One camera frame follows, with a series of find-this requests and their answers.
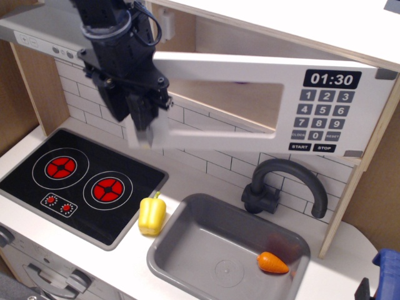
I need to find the white toy microwave door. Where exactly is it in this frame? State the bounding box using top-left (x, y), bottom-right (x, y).
top-left (124, 51), bottom-right (398, 158)

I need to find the dark grey toy faucet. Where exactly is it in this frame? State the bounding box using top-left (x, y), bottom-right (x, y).
top-left (241, 159), bottom-right (328, 219)

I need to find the grey toy oven front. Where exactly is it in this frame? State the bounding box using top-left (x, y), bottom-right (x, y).
top-left (1, 224), bottom-right (130, 299)

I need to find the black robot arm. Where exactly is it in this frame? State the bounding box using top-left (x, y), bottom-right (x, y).
top-left (72, 1), bottom-right (171, 132)

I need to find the yellow toy bell pepper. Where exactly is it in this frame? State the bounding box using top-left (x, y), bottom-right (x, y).
top-left (138, 191), bottom-right (166, 236)

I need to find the black toy stovetop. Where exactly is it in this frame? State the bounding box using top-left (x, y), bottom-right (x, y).
top-left (1, 129), bottom-right (168, 251)

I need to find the wooden toy kitchen frame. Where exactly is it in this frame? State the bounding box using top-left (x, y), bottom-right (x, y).
top-left (1, 1), bottom-right (399, 255)

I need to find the blue plastic object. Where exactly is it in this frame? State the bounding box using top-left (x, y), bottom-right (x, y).
top-left (372, 249), bottom-right (399, 300)

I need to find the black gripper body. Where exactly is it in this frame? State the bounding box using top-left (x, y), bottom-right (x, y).
top-left (77, 29), bottom-right (174, 110)

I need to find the orange toy carrot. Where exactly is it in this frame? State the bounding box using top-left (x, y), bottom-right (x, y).
top-left (257, 252), bottom-right (289, 274)

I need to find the black clamp piece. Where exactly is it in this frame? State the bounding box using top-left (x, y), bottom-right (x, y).
top-left (354, 277), bottom-right (371, 300)

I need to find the grey range hood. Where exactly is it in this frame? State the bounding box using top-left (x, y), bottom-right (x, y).
top-left (1, 1), bottom-right (91, 66)

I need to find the grey toy sink basin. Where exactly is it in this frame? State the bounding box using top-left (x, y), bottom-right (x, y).
top-left (147, 194), bottom-right (310, 299)

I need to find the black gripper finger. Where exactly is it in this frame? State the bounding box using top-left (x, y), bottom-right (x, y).
top-left (126, 92), bottom-right (158, 131)
top-left (98, 83), bottom-right (129, 122)

